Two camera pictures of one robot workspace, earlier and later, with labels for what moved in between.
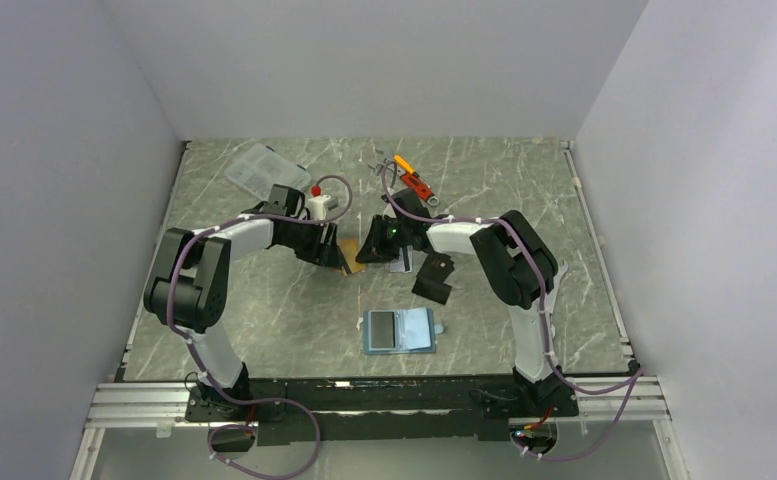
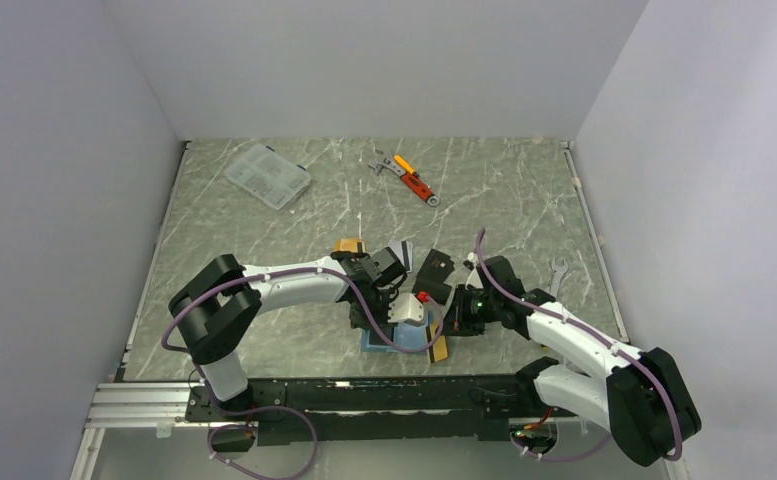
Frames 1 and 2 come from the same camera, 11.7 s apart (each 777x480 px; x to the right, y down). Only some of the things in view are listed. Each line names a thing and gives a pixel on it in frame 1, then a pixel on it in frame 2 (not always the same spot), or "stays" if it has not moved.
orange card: [348, 249] stays
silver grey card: [399, 266] stays
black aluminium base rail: [382, 410] stays
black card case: [430, 280] stays
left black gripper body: [305, 240] -> [377, 305]
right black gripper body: [388, 236] -> [473, 309]
